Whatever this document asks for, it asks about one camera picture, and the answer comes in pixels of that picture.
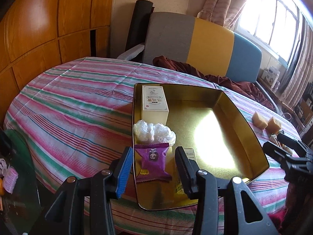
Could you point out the wooden wardrobe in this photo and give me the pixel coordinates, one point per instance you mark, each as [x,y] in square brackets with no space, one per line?
[37,35]

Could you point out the yellow plush toy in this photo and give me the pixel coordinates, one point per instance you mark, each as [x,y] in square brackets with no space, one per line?
[274,139]

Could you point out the dark red blanket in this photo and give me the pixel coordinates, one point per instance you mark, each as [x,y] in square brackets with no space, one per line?
[247,89]

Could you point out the white plastic bag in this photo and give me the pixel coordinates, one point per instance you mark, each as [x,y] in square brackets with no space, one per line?
[150,133]

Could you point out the gold metal tray box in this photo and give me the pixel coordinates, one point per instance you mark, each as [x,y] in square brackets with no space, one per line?
[208,122]

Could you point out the white printed carton box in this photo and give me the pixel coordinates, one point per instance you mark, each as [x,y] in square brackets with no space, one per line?
[154,105]

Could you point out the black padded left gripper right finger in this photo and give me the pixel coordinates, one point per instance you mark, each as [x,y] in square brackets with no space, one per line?
[243,213]

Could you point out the black rolled mat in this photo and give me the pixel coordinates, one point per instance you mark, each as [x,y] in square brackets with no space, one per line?
[139,23]

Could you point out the purple snack packet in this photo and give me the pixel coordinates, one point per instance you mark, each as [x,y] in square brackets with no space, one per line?
[153,164]

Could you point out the small white labelled box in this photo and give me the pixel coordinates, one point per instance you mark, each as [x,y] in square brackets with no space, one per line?
[187,173]

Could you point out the pink patterned curtain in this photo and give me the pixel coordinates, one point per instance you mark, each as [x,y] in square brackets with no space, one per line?
[279,27]

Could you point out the yellow sponge block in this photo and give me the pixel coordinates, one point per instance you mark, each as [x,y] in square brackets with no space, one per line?
[259,121]
[273,126]

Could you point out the white appliance box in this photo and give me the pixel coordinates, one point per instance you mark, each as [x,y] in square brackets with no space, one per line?
[270,76]

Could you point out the green glass side table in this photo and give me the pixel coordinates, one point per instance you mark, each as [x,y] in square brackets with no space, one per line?
[22,207]

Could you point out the grey yellow blue headboard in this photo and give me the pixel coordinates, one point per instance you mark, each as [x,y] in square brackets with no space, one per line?
[208,47]

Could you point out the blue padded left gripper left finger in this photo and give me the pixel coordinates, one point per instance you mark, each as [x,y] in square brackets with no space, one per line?
[65,215]

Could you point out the striped pink green bedsheet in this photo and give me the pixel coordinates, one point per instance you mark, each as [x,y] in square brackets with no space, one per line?
[76,118]

